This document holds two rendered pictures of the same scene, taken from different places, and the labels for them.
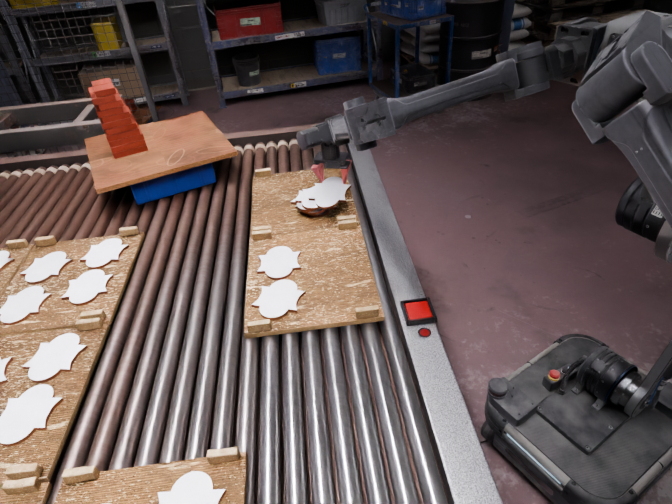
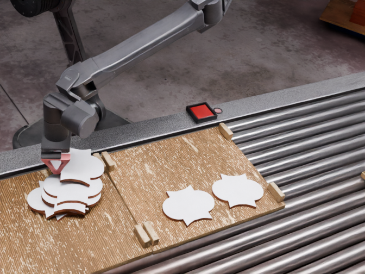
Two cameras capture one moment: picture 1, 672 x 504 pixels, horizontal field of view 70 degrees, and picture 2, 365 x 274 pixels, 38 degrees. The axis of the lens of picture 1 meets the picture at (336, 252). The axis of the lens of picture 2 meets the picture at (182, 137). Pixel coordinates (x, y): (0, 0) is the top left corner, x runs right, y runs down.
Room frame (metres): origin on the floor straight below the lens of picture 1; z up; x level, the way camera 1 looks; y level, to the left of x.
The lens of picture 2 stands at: (1.65, 0.94, 1.99)
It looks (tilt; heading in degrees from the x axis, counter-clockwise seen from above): 41 degrees down; 237
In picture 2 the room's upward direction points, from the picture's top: 11 degrees clockwise
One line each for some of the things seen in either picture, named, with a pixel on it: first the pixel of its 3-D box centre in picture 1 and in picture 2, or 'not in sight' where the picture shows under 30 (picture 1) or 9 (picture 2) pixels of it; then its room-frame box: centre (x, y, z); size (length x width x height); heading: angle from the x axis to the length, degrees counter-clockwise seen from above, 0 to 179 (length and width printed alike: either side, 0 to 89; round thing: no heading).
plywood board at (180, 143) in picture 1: (157, 146); not in sight; (1.77, 0.66, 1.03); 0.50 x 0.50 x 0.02; 24
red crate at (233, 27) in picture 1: (248, 17); not in sight; (5.42, 0.68, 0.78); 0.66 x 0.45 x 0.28; 100
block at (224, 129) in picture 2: (367, 311); (225, 131); (0.84, -0.06, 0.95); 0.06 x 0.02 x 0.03; 93
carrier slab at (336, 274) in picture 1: (309, 275); (190, 181); (1.03, 0.08, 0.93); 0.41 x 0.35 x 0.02; 3
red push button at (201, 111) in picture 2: (418, 311); (201, 112); (0.85, -0.19, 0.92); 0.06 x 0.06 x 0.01; 3
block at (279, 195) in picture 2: (259, 326); (276, 192); (0.83, 0.20, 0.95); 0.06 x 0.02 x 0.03; 93
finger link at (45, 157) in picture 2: (325, 170); (56, 156); (1.39, 0.01, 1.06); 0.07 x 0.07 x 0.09; 71
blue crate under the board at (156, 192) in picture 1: (166, 166); not in sight; (1.71, 0.63, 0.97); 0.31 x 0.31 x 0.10; 24
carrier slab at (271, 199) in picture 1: (302, 199); (45, 225); (1.44, 0.10, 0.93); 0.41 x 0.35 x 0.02; 3
